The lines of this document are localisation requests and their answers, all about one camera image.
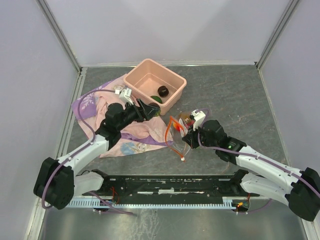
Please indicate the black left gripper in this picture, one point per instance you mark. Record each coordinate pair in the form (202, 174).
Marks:
(148, 111)

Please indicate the dark green fake vegetable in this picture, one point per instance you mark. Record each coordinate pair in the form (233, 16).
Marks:
(157, 99)

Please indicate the dark brown fake fruit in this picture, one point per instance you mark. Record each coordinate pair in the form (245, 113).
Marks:
(155, 109)

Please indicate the pink purple printed cloth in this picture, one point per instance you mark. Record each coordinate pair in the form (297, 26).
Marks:
(138, 137)

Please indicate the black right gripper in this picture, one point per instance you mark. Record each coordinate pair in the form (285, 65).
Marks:
(190, 138)

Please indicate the clear zip top bag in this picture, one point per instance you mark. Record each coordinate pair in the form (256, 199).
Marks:
(173, 138)

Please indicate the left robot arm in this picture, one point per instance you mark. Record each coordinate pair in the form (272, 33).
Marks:
(58, 180)

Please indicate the pink plastic tub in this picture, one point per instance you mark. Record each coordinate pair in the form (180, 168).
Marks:
(148, 76)

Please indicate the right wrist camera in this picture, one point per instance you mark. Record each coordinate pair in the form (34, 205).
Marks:
(198, 116)

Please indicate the red fake tomato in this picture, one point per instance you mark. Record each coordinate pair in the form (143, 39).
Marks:
(177, 126)

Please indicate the brown fake bread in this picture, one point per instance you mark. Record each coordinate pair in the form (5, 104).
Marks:
(185, 116)

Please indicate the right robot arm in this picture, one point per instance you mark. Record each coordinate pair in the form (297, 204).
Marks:
(298, 189)

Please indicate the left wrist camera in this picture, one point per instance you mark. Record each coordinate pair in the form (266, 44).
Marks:
(125, 96)

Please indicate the dark purple fake eggplant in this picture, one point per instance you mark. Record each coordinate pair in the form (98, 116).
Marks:
(163, 91)

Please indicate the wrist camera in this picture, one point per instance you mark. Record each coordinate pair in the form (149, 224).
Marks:
(198, 116)
(125, 96)

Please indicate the light blue cable duct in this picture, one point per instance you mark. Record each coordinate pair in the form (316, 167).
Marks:
(177, 202)

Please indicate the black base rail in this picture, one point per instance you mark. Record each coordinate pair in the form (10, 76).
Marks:
(121, 186)

